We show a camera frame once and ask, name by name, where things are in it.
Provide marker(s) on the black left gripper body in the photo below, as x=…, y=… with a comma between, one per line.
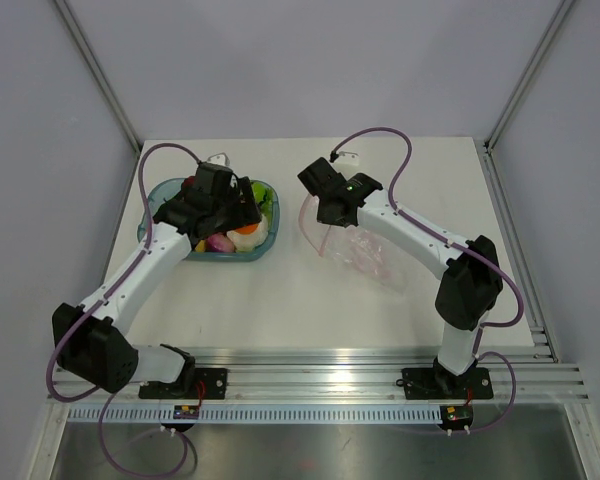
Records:
x=233, y=214

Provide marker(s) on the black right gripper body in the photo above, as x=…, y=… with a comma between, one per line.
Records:
x=325, y=217

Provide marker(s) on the orange toy tangerine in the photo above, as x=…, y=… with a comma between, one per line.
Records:
x=249, y=229

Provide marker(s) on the green toy melon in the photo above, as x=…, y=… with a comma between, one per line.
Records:
x=263, y=195

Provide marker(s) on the clear zip top bag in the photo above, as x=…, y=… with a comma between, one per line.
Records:
x=354, y=249

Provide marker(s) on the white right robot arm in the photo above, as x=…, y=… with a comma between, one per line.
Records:
x=469, y=284

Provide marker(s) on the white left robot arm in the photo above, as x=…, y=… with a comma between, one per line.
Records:
x=90, y=338

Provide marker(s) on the teal plastic food tray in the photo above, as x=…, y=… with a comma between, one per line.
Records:
x=169, y=188

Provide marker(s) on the dark red toy pepper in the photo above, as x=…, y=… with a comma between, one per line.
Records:
x=186, y=185

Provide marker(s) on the purple toy onion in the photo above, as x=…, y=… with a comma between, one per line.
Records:
x=219, y=243

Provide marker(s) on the yellow toy pepper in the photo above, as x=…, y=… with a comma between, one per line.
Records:
x=201, y=246

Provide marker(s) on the white toy cauliflower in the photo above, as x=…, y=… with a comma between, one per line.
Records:
x=248, y=243

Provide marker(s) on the left controller board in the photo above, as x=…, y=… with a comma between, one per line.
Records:
x=186, y=412

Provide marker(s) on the controller board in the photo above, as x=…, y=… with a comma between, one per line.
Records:
x=186, y=412
x=456, y=418

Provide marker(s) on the right controller board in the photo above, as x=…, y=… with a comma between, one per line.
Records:
x=456, y=418

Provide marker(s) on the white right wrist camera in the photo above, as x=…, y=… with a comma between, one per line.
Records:
x=341, y=159

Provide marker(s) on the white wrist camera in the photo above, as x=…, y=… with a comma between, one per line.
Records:
x=341, y=159
x=220, y=159

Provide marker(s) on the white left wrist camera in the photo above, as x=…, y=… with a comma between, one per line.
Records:
x=220, y=159

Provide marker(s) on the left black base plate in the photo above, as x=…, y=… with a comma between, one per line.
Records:
x=208, y=383

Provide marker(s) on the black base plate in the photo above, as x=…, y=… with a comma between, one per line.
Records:
x=427, y=383
x=208, y=383

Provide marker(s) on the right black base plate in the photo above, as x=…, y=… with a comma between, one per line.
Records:
x=427, y=383

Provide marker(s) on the left aluminium frame post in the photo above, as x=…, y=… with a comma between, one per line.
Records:
x=69, y=19

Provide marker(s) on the aluminium frame post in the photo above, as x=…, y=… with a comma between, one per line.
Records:
x=531, y=71
x=69, y=19

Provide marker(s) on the white slotted cable duct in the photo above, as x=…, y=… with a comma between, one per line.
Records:
x=262, y=414

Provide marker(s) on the right aluminium frame post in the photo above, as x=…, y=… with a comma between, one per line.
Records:
x=531, y=71

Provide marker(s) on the aluminium mounting rail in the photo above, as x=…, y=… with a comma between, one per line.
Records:
x=368, y=376

